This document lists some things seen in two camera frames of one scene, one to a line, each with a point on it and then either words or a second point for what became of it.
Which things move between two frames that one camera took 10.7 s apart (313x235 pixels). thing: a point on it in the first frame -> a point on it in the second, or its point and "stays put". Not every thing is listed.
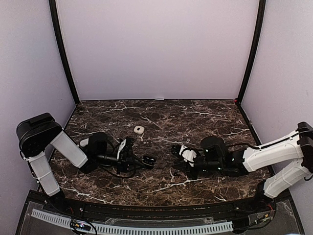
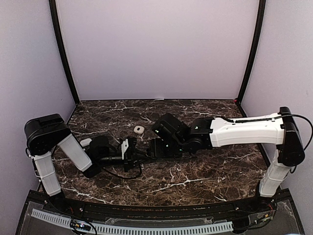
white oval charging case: (84, 142) stays put
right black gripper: (185, 167) -> (156, 151)
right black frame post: (256, 45) stays put
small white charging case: (139, 129) stays put
